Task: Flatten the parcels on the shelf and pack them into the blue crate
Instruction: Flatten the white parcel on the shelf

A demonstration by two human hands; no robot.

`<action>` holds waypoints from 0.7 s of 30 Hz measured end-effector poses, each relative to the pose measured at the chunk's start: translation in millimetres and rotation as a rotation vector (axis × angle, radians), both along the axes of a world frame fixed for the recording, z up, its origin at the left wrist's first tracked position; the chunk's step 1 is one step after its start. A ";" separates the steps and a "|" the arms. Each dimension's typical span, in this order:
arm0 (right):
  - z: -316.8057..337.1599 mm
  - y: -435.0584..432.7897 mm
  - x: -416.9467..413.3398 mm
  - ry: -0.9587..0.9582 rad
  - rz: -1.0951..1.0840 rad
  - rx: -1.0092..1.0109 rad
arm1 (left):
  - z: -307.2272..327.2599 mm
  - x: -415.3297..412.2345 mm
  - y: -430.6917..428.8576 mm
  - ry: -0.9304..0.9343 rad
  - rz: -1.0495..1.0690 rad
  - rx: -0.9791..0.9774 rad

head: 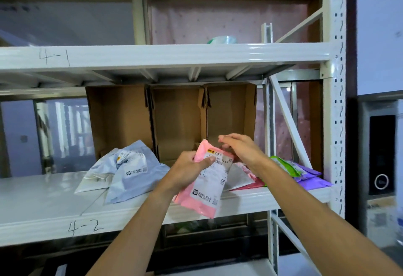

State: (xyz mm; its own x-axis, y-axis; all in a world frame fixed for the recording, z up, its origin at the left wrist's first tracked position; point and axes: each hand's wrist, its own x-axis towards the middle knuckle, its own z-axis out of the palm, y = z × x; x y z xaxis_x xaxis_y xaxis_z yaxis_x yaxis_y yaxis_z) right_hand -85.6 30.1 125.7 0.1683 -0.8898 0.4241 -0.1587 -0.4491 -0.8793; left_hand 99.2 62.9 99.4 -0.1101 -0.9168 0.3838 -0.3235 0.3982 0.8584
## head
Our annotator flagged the person's right hand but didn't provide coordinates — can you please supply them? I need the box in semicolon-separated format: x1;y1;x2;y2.
217;133;271;172

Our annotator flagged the person's left hand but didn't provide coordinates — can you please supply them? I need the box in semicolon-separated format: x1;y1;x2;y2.
156;150;216;195

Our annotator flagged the small pink packet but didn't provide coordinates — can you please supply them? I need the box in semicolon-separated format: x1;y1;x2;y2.
173;139;235;219

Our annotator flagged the green mailer bag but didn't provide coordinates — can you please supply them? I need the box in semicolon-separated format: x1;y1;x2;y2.
270;155;304;179

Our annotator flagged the large grey-blue mailer bag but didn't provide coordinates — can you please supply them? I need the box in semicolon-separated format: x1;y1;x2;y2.
105;140;170;205

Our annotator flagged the purple mailer bag front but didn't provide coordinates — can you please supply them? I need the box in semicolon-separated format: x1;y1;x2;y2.
288;161;322;182

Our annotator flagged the person's right forearm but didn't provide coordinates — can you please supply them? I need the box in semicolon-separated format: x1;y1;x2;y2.
256;161;403;276

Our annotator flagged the person's left forearm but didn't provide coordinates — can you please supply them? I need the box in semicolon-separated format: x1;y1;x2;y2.
86;187;177;276

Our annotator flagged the white metal shelf rack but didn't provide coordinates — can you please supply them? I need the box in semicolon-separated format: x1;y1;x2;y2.
0;0;347;276

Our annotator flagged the open brown cardboard box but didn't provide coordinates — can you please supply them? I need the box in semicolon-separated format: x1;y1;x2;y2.
85;85;154;160
204;82;257;150
149;85;207;167

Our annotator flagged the clear tape roll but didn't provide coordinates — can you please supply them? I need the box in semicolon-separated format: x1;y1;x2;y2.
207;35;237;45

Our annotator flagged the grey device housing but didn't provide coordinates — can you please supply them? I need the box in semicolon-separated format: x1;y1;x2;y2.
358;99;400;201

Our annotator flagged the taped cardboard box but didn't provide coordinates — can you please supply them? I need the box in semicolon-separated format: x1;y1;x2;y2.
366;196;399;249

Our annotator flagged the black package with white label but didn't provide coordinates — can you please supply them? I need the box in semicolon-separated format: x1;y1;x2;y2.
41;263;82;276

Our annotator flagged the black device with white ring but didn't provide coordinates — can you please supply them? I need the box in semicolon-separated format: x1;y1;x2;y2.
369;115;397;196

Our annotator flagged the metal window frame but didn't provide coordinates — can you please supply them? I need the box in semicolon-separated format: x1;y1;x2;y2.
0;98;97;178

